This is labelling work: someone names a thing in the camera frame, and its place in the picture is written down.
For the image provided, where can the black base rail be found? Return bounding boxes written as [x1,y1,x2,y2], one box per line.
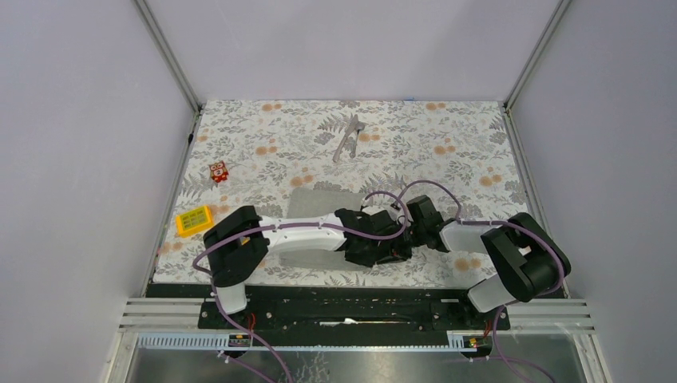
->
[146,283,511,348]

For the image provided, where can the left aluminium frame post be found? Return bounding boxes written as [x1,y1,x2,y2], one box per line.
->
[132,0,202,113]

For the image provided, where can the floral patterned tablecloth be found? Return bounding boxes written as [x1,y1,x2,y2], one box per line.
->
[152,100,532,290]

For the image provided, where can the yellow toy block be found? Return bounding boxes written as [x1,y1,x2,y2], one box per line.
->
[175,205,214,238]

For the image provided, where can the grey cloth napkin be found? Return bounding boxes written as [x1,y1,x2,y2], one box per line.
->
[279,188,367,271]

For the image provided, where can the red owl toy block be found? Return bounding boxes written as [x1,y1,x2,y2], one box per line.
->
[209,160,229,184]

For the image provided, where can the right aluminium frame post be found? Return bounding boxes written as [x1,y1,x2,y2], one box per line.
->
[503,0,572,113]

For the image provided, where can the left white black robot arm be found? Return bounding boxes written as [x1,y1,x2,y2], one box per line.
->
[203,206,413,328]

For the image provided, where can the aluminium frame post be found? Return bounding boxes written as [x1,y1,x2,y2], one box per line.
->
[132,0,202,113]
[503,0,572,113]

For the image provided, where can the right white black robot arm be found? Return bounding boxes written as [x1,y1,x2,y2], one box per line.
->
[406,195,571,329]

